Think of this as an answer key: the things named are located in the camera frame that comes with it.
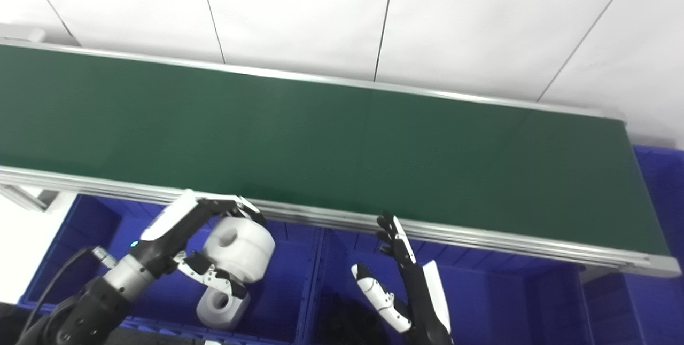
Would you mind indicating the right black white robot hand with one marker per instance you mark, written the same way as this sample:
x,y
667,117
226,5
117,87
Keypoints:
x,y
417,291

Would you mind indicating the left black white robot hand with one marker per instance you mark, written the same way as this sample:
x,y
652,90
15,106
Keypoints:
x,y
171,235

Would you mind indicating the white cylindrical part with holes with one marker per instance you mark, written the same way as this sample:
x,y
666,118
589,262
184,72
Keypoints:
x,y
219,308
243,251

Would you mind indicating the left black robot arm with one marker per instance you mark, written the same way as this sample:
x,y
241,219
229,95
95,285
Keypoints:
x,y
91,302

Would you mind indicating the blue plastic bin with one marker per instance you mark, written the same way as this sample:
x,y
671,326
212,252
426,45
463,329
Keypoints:
x,y
497,302
155,302
652,307

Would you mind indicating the green conveyor belt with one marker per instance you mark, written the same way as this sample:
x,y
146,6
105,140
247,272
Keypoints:
x,y
342,153

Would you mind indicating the black parts pile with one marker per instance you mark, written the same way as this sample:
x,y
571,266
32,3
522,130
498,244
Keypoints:
x,y
352,323

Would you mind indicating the aluminium conveyor support bracket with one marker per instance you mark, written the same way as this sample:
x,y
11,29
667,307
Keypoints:
x,y
26,196

